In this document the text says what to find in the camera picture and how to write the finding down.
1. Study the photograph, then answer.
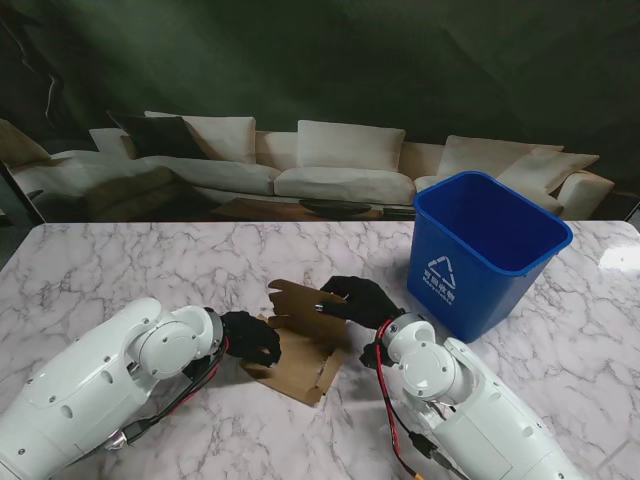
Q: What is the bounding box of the red black left arm cable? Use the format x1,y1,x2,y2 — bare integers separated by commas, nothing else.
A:
102,334,236,454

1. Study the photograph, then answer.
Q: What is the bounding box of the red black arm cable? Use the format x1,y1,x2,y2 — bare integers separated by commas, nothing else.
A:
102,334,236,454
372,319,466,480

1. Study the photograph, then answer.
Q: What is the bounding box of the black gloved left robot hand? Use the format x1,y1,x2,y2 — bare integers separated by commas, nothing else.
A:
219,310,283,369

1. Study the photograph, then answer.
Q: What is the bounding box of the brown cardboard box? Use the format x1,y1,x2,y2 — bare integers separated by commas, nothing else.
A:
238,278,350,408

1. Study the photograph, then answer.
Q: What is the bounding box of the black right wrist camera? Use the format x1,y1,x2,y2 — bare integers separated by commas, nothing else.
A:
359,343,382,370

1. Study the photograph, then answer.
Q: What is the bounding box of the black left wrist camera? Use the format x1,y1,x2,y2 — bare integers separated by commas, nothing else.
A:
182,354,221,394

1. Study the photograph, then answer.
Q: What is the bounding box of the red black right arm cable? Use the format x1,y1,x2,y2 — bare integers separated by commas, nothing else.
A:
372,319,466,480

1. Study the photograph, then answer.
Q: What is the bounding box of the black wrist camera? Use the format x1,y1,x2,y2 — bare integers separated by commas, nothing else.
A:
182,354,221,394
359,343,382,370

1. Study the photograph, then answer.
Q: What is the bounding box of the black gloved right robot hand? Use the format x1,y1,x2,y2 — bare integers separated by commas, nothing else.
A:
317,275,404,331

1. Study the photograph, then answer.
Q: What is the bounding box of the sofa print backdrop banner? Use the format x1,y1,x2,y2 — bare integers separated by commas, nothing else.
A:
0,0,640,224

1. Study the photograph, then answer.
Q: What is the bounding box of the blue plastic recycling bin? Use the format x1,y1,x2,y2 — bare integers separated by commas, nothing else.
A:
404,170,574,344

